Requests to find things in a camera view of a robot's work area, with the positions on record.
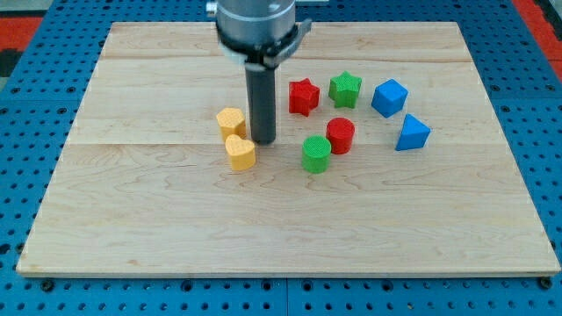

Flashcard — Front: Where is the light wooden board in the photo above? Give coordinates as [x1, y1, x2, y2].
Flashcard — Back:
[17, 22, 560, 278]

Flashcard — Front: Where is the yellow hexagon block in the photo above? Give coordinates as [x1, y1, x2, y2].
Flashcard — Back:
[216, 107, 247, 141]

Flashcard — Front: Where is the red star block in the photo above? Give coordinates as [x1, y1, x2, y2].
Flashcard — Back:
[288, 78, 320, 117]

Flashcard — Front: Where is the yellow heart block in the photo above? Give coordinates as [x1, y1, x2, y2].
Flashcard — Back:
[225, 134, 256, 171]

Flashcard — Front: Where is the green cylinder block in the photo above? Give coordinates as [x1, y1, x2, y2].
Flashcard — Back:
[301, 135, 332, 174]

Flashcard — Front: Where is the red cylinder block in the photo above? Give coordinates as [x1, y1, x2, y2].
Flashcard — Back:
[326, 117, 356, 154]

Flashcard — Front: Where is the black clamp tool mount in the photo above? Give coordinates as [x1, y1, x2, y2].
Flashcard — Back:
[217, 18, 313, 71]

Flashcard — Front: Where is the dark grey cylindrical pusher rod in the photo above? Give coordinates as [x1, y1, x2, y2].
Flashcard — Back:
[245, 64, 277, 145]

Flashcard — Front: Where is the blue triangular prism block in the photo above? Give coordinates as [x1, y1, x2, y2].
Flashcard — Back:
[395, 114, 431, 151]

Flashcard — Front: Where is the green star block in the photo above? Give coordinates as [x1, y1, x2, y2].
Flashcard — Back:
[328, 71, 363, 109]

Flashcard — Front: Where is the blue cube block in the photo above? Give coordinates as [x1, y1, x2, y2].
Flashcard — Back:
[371, 79, 408, 119]

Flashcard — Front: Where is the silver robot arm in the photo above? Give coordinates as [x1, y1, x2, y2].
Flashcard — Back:
[205, 0, 312, 145]

